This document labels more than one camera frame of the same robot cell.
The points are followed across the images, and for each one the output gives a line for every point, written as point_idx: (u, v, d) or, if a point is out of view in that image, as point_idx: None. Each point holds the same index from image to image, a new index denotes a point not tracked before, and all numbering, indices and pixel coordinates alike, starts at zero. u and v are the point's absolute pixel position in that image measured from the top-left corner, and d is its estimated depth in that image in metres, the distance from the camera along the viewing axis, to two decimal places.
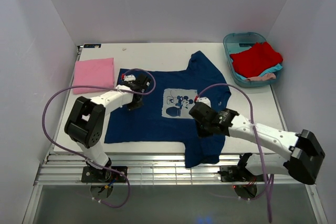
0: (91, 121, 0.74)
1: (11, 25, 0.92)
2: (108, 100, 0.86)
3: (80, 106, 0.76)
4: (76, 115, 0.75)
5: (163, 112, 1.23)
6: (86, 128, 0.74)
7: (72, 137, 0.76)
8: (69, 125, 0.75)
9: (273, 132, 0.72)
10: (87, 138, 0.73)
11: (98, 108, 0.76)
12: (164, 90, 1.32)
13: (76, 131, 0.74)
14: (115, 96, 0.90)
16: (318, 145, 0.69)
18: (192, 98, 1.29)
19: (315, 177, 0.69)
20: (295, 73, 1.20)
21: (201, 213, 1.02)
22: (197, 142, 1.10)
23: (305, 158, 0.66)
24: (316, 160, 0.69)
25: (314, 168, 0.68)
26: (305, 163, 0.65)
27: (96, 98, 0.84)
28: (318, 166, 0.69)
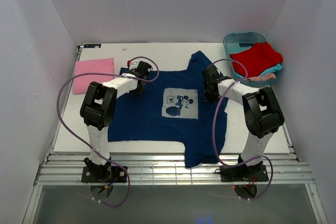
0: (105, 103, 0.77)
1: (11, 25, 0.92)
2: (118, 85, 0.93)
3: (93, 89, 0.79)
4: (91, 98, 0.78)
5: (163, 112, 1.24)
6: (101, 110, 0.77)
7: (86, 119, 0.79)
8: (83, 108, 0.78)
9: (242, 86, 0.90)
10: (102, 118, 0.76)
11: (111, 91, 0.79)
12: (164, 90, 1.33)
13: (90, 113, 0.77)
14: (123, 81, 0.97)
16: (275, 104, 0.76)
18: (191, 98, 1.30)
19: (264, 127, 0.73)
20: (294, 72, 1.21)
21: (201, 213, 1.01)
22: (196, 141, 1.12)
23: (255, 103, 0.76)
24: (270, 115, 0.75)
25: (263, 118, 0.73)
26: (252, 104, 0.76)
27: (106, 83, 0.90)
28: (273, 121, 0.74)
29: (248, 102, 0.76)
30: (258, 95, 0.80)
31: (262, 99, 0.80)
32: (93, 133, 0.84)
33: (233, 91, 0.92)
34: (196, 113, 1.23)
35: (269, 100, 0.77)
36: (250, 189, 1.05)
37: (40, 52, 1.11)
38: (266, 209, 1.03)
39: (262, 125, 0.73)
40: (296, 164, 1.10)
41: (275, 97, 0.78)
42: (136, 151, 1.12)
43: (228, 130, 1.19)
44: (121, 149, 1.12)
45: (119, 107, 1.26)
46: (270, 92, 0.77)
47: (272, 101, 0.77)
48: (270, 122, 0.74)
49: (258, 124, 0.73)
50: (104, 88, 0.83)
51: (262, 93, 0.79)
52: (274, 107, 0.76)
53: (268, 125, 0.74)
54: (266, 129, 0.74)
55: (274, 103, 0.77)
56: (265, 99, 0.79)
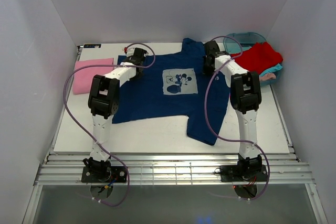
0: (110, 94, 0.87)
1: (11, 26, 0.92)
2: (119, 75, 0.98)
3: (97, 82, 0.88)
4: (96, 90, 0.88)
5: (165, 90, 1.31)
6: (107, 100, 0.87)
7: (94, 110, 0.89)
8: (91, 100, 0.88)
9: (235, 66, 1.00)
10: (109, 108, 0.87)
11: (114, 82, 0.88)
12: (163, 72, 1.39)
13: (97, 104, 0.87)
14: (123, 71, 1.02)
16: (258, 86, 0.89)
18: (190, 76, 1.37)
19: (244, 104, 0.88)
20: (294, 72, 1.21)
21: (201, 213, 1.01)
22: (196, 131, 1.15)
23: (240, 83, 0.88)
24: (250, 95, 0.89)
25: (244, 97, 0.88)
26: (237, 84, 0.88)
27: (108, 74, 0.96)
28: (252, 100, 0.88)
29: (234, 82, 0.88)
30: (244, 76, 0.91)
31: (248, 81, 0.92)
32: (98, 123, 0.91)
33: (226, 68, 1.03)
34: (195, 87, 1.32)
35: (252, 82, 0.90)
36: (249, 189, 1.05)
37: (40, 52, 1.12)
38: (265, 208, 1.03)
39: (242, 102, 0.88)
40: (296, 164, 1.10)
41: (259, 81, 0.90)
42: (135, 151, 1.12)
43: (228, 129, 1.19)
44: (121, 149, 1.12)
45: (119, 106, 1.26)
46: (255, 75, 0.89)
47: (255, 83, 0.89)
48: (249, 101, 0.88)
49: (239, 102, 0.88)
50: (107, 80, 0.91)
51: (249, 76, 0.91)
52: (255, 88, 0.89)
53: (248, 103, 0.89)
54: (245, 105, 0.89)
55: (256, 85, 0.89)
56: (250, 81, 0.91)
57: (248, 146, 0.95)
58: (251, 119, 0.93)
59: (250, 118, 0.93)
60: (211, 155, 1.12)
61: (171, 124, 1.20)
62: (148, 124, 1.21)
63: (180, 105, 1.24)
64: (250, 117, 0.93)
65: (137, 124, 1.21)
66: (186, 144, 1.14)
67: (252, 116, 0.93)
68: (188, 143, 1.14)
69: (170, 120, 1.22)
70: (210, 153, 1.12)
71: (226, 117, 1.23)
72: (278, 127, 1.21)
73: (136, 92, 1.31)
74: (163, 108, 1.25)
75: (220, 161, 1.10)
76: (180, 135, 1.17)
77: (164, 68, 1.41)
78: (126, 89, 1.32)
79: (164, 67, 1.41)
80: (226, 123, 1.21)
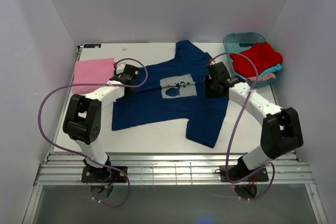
0: (88, 117, 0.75)
1: (11, 26, 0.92)
2: (103, 95, 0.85)
3: (75, 104, 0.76)
4: (73, 113, 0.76)
5: (163, 94, 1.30)
6: (85, 124, 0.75)
7: (72, 135, 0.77)
8: (66, 124, 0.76)
9: (261, 100, 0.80)
10: (87, 132, 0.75)
11: (94, 103, 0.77)
12: (160, 81, 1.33)
13: (75, 128, 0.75)
14: (108, 89, 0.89)
16: (297, 128, 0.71)
18: (189, 81, 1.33)
19: (283, 152, 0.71)
20: (295, 72, 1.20)
21: (201, 213, 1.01)
22: (196, 131, 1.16)
23: (277, 128, 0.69)
24: (290, 140, 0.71)
25: (283, 144, 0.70)
26: (273, 129, 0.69)
27: (90, 94, 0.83)
28: (292, 146, 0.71)
29: (270, 126, 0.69)
30: (278, 114, 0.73)
31: (283, 118, 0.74)
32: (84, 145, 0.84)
33: (249, 103, 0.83)
34: (194, 90, 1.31)
35: (290, 121, 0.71)
36: (249, 189, 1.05)
37: (40, 53, 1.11)
38: (265, 209, 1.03)
39: (281, 151, 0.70)
40: (297, 164, 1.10)
41: (298, 120, 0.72)
42: (136, 151, 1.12)
43: (228, 129, 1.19)
44: (121, 149, 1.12)
45: (119, 107, 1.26)
46: (293, 114, 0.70)
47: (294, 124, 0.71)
48: (288, 148, 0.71)
49: (277, 150, 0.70)
50: (87, 99, 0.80)
51: (283, 114, 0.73)
52: (295, 130, 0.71)
53: (285, 150, 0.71)
54: (284, 152, 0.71)
55: (295, 126, 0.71)
56: (286, 120, 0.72)
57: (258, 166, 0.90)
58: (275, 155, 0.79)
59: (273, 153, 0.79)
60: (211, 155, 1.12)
61: (171, 124, 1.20)
62: (148, 125, 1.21)
63: (180, 105, 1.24)
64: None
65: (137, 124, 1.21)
66: (186, 144, 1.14)
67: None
68: (188, 143, 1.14)
69: (170, 120, 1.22)
70: (210, 153, 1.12)
71: (226, 117, 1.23)
72: None
73: None
74: (163, 109, 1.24)
75: (220, 161, 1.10)
76: (180, 136, 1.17)
77: (163, 68, 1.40)
78: None
79: (164, 68, 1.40)
80: (226, 123, 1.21)
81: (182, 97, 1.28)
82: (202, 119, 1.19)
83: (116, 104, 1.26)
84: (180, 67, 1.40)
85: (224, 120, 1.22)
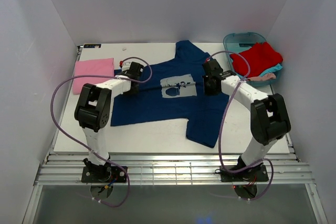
0: (99, 104, 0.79)
1: (11, 26, 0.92)
2: (112, 86, 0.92)
3: (86, 92, 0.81)
4: (85, 100, 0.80)
5: (163, 93, 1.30)
6: (96, 110, 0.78)
7: (82, 123, 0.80)
8: (78, 112, 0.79)
9: (250, 89, 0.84)
10: (98, 118, 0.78)
11: (105, 91, 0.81)
12: (160, 81, 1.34)
13: (85, 115, 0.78)
14: (116, 82, 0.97)
16: (284, 113, 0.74)
18: (189, 81, 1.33)
19: (271, 136, 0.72)
20: (295, 72, 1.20)
21: (201, 213, 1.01)
22: (196, 131, 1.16)
23: (264, 112, 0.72)
24: (277, 124, 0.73)
25: (271, 128, 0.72)
26: (260, 113, 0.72)
27: (101, 85, 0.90)
28: (280, 130, 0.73)
29: (257, 109, 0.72)
30: (266, 100, 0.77)
31: (270, 105, 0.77)
32: (90, 135, 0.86)
33: (239, 92, 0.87)
34: (194, 90, 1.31)
35: (276, 107, 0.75)
36: (250, 189, 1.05)
37: (40, 52, 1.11)
38: (265, 209, 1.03)
39: (269, 135, 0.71)
40: (297, 164, 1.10)
41: (284, 106, 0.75)
42: (135, 151, 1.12)
43: (228, 130, 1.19)
44: (121, 149, 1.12)
45: (119, 107, 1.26)
46: (279, 99, 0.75)
47: (281, 108, 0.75)
48: (276, 131, 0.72)
49: (265, 135, 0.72)
50: (97, 89, 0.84)
51: (271, 99, 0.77)
52: (282, 115, 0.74)
53: (274, 134, 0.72)
54: (273, 137, 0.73)
55: (282, 111, 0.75)
56: (273, 106, 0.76)
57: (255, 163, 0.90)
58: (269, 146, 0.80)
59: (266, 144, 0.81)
60: (211, 155, 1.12)
61: (171, 124, 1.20)
62: (148, 125, 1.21)
63: (180, 106, 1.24)
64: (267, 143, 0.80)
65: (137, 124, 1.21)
66: (186, 144, 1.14)
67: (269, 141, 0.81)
68: (188, 143, 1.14)
69: (170, 120, 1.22)
70: (210, 153, 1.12)
71: (226, 117, 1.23)
72: None
73: None
74: (163, 109, 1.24)
75: (220, 161, 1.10)
76: (180, 135, 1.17)
77: (163, 68, 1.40)
78: None
79: (164, 68, 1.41)
80: (226, 123, 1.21)
81: (182, 97, 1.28)
82: (202, 119, 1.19)
83: (116, 104, 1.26)
84: (180, 67, 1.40)
85: (224, 120, 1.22)
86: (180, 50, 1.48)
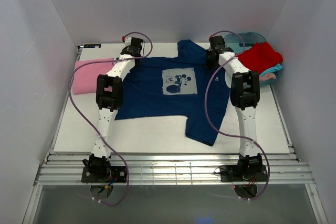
0: (115, 91, 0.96)
1: (11, 26, 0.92)
2: (121, 72, 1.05)
3: (102, 82, 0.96)
4: (101, 89, 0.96)
5: (164, 89, 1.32)
6: (114, 95, 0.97)
7: (101, 106, 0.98)
8: (98, 98, 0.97)
9: (237, 64, 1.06)
10: (116, 103, 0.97)
11: (117, 80, 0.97)
12: (162, 72, 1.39)
13: (105, 100, 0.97)
14: (123, 66, 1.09)
16: (257, 86, 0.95)
18: (190, 75, 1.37)
19: (243, 102, 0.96)
20: (294, 72, 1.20)
21: (201, 213, 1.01)
22: (195, 130, 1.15)
23: (240, 83, 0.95)
24: (249, 94, 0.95)
25: (243, 95, 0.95)
26: (237, 83, 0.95)
27: (111, 72, 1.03)
28: (251, 98, 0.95)
29: (234, 81, 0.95)
30: (245, 75, 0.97)
31: (249, 80, 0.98)
32: (103, 117, 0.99)
33: (229, 65, 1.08)
34: (195, 88, 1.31)
35: (252, 81, 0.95)
36: (249, 189, 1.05)
37: (40, 52, 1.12)
38: (265, 209, 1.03)
39: (241, 100, 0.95)
40: (297, 164, 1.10)
41: (259, 81, 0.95)
42: (135, 151, 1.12)
43: (228, 130, 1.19)
44: (121, 149, 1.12)
45: None
46: (255, 75, 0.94)
47: (255, 83, 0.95)
48: (248, 99, 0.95)
49: (238, 99, 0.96)
50: (110, 77, 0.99)
51: (249, 75, 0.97)
52: (254, 88, 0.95)
53: (245, 100, 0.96)
54: (244, 102, 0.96)
55: (256, 85, 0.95)
56: (251, 80, 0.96)
57: (248, 144, 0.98)
58: (250, 116, 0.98)
59: (249, 116, 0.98)
60: (211, 155, 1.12)
61: (171, 124, 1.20)
62: (148, 125, 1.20)
63: (179, 106, 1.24)
64: (249, 114, 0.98)
65: (136, 124, 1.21)
66: (186, 144, 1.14)
67: (251, 114, 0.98)
68: (188, 143, 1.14)
69: (170, 120, 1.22)
70: (210, 153, 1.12)
71: (226, 117, 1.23)
72: (278, 127, 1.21)
73: (136, 91, 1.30)
74: (163, 108, 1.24)
75: (220, 161, 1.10)
76: (180, 136, 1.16)
77: (163, 67, 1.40)
78: (126, 89, 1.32)
79: (163, 67, 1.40)
80: (226, 123, 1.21)
81: (182, 96, 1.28)
82: (202, 119, 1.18)
83: None
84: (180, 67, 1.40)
85: (224, 120, 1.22)
86: (182, 50, 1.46)
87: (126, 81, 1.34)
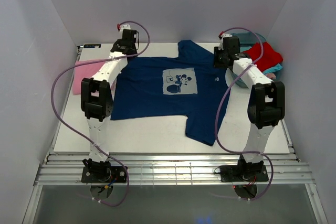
0: (103, 97, 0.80)
1: (11, 25, 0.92)
2: (109, 74, 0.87)
3: (86, 87, 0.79)
4: (87, 95, 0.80)
5: (164, 89, 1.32)
6: (101, 102, 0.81)
7: (88, 114, 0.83)
8: (84, 106, 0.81)
9: (257, 73, 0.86)
10: (104, 110, 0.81)
11: (104, 84, 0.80)
12: (163, 72, 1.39)
13: (91, 108, 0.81)
14: (112, 66, 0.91)
16: (281, 101, 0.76)
18: (190, 76, 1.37)
19: (264, 118, 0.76)
20: (294, 72, 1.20)
21: (201, 213, 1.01)
22: (195, 130, 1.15)
23: (262, 95, 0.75)
24: (272, 109, 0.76)
25: (264, 112, 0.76)
26: (259, 95, 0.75)
27: (97, 75, 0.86)
28: (274, 115, 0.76)
29: (256, 92, 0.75)
30: (268, 86, 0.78)
31: (271, 92, 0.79)
32: (94, 126, 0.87)
33: (247, 74, 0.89)
34: (195, 88, 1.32)
35: (276, 94, 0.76)
36: (249, 189, 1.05)
37: (40, 52, 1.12)
38: (266, 209, 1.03)
39: (261, 117, 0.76)
40: (296, 164, 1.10)
41: (284, 94, 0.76)
42: (135, 151, 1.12)
43: (228, 130, 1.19)
44: (121, 149, 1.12)
45: (119, 106, 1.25)
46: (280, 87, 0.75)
47: (279, 96, 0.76)
48: (270, 116, 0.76)
49: (258, 116, 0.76)
50: (96, 81, 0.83)
51: (272, 86, 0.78)
52: (278, 103, 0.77)
53: (266, 118, 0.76)
54: (266, 119, 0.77)
55: (281, 99, 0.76)
56: (274, 92, 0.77)
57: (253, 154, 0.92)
58: (265, 134, 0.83)
59: (264, 133, 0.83)
60: (211, 155, 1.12)
61: (171, 124, 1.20)
62: (148, 125, 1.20)
63: (179, 106, 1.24)
64: (264, 131, 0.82)
65: (136, 124, 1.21)
66: (186, 144, 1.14)
67: (267, 131, 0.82)
68: (188, 143, 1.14)
69: (170, 120, 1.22)
70: (210, 153, 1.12)
71: (226, 117, 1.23)
72: (277, 127, 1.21)
73: (136, 91, 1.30)
74: (163, 108, 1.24)
75: (221, 161, 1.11)
76: (180, 136, 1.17)
77: (163, 67, 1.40)
78: (126, 89, 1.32)
79: (163, 68, 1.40)
80: (226, 123, 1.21)
81: (182, 96, 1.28)
82: (202, 119, 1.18)
83: (116, 104, 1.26)
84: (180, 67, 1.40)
85: (224, 120, 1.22)
86: (182, 50, 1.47)
87: (126, 81, 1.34)
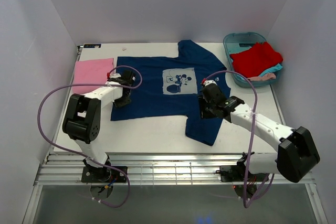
0: (88, 116, 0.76)
1: (11, 25, 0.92)
2: (102, 95, 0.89)
3: (74, 103, 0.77)
4: (72, 112, 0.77)
5: (164, 89, 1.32)
6: (84, 123, 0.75)
7: (70, 134, 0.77)
8: (66, 124, 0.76)
9: (269, 123, 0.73)
10: (86, 132, 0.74)
11: (93, 102, 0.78)
12: (163, 72, 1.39)
13: (74, 127, 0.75)
14: (106, 90, 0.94)
16: (313, 148, 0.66)
18: (190, 75, 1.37)
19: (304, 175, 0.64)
20: (295, 72, 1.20)
21: (201, 213, 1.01)
22: (195, 130, 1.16)
23: (295, 152, 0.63)
24: (307, 160, 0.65)
25: (303, 167, 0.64)
26: (292, 153, 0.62)
27: (90, 94, 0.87)
28: (310, 166, 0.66)
29: (287, 152, 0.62)
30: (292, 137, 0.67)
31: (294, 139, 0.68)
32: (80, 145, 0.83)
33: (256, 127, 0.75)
34: (194, 88, 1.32)
35: (305, 143, 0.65)
36: (249, 189, 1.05)
37: (40, 52, 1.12)
38: (266, 209, 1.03)
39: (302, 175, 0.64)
40: None
41: (312, 139, 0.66)
42: (135, 151, 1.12)
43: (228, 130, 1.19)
44: (121, 149, 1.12)
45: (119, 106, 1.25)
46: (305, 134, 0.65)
47: (308, 143, 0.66)
48: (307, 169, 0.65)
49: (299, 176, 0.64)
50: (86, 99, 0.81)
51: (295, 134, 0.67)
52: (311, 150, 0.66)
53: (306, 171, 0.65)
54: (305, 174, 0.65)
55: (311, 145, 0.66)
56: (301, 141, 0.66)
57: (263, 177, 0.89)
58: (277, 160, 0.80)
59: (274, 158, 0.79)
60: (211, 155, 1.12)
61: (171, 124, 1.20)
62: (148, 125, 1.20)
63: (179, 106, 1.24)
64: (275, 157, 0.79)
65: (136, 124, 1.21)
66: (186, 144, 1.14)
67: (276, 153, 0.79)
68: (188, 143, 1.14)
69: (170, 120, 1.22)
70: (210, 153, 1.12)
71: None
72: None
73: (136, 92, 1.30)
74: (163, 108, 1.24)
75: (221, 161, 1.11)
76: (180, 136, 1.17)
77: (164, 67, 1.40)
78: None
79: (164, 68, 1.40)
80: (226, 123, 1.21)
81: (182, 96, 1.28)
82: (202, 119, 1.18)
83: None
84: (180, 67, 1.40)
85: (224, 120, 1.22)
86: (182, 50, 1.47)
87: None
